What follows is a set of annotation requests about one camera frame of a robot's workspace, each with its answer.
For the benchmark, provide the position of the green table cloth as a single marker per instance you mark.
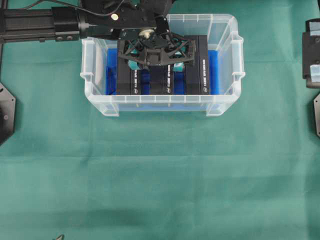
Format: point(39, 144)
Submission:
point(252, 173)

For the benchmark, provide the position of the clear plastic storage case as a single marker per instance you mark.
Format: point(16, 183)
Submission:
point(222, 36)

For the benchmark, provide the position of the blue liner sheet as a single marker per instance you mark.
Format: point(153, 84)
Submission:
point(179, 84)

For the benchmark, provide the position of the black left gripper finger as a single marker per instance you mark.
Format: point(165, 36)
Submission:
point(133, 52)
point(181, 50)

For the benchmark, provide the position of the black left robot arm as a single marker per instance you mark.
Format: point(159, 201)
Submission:
point(60, 23)

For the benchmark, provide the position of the small dark object bottom edge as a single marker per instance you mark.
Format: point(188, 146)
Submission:
point(60, 237)

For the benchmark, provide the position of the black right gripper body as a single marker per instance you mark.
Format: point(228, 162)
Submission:
point(311, 53)

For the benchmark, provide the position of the black box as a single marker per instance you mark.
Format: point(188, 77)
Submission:
point(197, 75)
point(128, 81)
point(161, 80)

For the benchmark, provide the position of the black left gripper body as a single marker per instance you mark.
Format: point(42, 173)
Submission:
point(111, 20)

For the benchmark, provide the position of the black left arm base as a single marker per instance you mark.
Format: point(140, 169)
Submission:
point(7, 114)

